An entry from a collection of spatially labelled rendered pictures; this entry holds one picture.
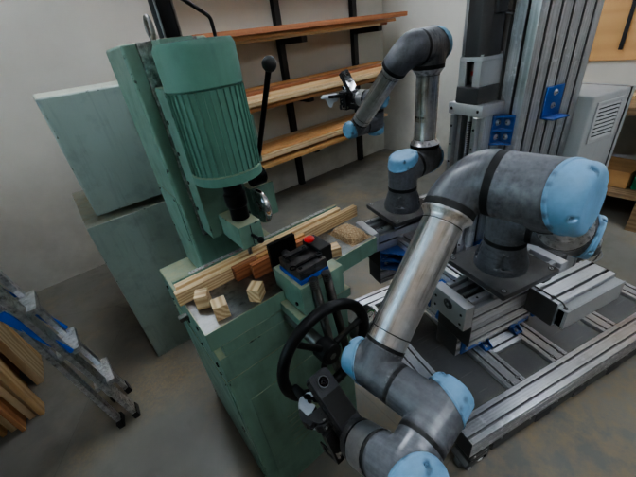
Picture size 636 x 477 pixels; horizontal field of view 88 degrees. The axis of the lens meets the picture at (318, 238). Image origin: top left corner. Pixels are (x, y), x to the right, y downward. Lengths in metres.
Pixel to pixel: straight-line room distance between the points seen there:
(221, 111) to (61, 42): 2.44
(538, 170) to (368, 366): 0.41
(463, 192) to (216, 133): 0.53
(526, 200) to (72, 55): 3.00
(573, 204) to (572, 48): 0.75
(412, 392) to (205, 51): 0.73
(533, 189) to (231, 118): 0.60
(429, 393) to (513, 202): 0.33
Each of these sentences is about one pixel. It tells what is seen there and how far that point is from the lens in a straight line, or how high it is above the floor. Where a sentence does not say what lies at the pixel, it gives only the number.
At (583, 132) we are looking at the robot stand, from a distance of 1.38.
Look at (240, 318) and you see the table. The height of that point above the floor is 0.89.
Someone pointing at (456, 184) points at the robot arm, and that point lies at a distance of 0.62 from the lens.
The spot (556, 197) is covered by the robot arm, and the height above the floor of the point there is 1.25.
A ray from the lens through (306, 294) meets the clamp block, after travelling 0.84.
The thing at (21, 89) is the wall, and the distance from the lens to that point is 3.15.
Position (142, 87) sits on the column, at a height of 1.42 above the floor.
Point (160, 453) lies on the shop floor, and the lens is 1.88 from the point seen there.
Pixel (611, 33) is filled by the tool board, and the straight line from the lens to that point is 3.69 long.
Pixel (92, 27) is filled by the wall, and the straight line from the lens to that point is 3.20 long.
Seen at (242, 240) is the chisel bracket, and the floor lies 1.03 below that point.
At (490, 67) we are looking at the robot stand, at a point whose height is 1.35.
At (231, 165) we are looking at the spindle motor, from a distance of 0.82.
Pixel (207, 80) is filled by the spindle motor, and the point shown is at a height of 1.43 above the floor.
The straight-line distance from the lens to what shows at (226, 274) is 1.00.
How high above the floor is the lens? 1.48
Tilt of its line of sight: 31 degrees down
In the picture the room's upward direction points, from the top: 8 degrees counter-clockwise
